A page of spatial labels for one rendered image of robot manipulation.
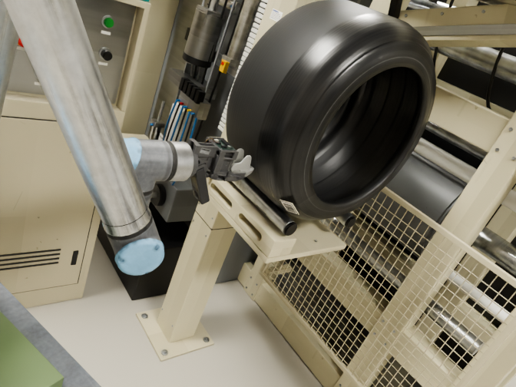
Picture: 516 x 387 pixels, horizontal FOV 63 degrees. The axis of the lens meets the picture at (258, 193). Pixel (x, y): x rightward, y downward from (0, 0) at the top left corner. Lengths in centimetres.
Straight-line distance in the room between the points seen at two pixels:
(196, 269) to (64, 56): 117
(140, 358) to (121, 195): 121
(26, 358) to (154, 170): 46
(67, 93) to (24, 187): 98
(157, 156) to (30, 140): 71
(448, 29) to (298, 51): 60
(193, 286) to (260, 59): 99
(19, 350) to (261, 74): 80
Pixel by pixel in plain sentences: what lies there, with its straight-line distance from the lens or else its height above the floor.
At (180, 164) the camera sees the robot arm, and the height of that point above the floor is 106.
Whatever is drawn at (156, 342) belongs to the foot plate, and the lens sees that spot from 194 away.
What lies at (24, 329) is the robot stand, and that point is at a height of 60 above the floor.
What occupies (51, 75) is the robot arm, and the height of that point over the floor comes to 124.
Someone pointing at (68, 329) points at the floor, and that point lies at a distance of 194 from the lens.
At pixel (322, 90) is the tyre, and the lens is 97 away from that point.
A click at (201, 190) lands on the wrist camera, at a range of 102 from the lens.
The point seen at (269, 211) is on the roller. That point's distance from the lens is 120.
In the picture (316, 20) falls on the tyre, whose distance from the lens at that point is 110.
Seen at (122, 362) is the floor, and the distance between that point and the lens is 186.
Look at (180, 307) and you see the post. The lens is 181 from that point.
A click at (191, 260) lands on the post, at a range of 169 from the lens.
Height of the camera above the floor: 144
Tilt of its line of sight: 25 degrees down
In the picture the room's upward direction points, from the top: 23 degrees clockwise
